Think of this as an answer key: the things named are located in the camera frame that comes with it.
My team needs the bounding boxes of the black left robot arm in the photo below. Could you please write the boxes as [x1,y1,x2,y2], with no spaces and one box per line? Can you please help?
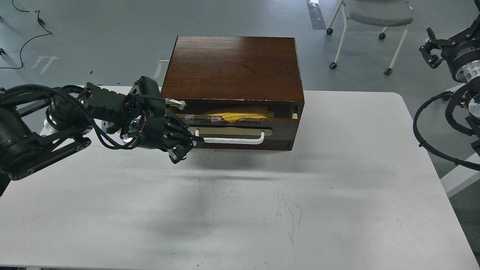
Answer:
[1,81,204,185]

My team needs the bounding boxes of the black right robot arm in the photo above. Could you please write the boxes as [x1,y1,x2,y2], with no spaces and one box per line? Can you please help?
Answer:
[419,18,480,137]

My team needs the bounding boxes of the dark wooden cabinet case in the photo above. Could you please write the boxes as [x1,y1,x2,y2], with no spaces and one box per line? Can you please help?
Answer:
[161,36,305,120]

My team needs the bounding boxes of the wooden drawer with white handle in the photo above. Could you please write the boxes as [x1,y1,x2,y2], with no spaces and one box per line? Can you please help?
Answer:
[177,113,300,151]

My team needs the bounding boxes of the black cable on floor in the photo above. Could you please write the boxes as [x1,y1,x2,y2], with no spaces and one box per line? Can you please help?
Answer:
[0,0,53,70]

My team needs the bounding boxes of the grey office chair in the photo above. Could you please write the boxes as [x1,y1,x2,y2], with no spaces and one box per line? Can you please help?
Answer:
[326,0,414,76]

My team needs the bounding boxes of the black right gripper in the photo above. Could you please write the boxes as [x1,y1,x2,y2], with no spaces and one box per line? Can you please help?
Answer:
[419,15,480,83]

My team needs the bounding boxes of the yellow corn cob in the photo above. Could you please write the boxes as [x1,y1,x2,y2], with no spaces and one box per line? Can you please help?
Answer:
[204,106,274,122]

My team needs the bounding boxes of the black corrugated cable right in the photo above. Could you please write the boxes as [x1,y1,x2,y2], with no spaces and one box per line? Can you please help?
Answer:
[413,91,480,171]

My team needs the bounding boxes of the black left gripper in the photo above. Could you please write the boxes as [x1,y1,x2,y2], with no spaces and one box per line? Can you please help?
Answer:
[122,113,205,164]

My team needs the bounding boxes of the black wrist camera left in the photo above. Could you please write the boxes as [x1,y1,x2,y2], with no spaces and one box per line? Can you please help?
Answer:
[81,76,186,126]

